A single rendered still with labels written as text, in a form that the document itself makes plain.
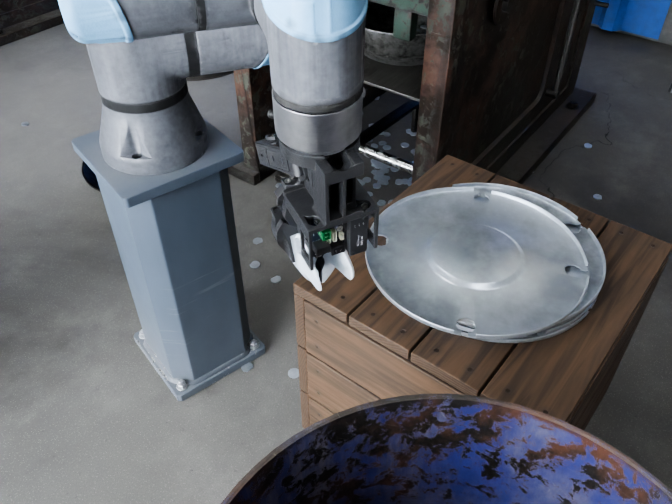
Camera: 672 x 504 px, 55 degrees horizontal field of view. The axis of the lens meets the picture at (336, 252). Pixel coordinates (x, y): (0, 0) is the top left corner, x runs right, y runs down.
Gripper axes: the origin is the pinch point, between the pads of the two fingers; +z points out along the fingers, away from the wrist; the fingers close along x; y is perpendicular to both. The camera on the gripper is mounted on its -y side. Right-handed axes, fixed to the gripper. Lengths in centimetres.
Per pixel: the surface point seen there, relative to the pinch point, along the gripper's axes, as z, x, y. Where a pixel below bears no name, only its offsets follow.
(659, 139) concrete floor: 55, 124, -49
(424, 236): 9.2, 18.9, -6.9
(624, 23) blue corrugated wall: 56, 163, -106
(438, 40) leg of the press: 2, 41, -41
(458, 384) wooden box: 11.9, 11.6, 13.7
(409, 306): 8.1, 10.5, 3.6
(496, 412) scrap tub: -1.6, 6.9, 24.1
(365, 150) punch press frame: 34, 36, -56
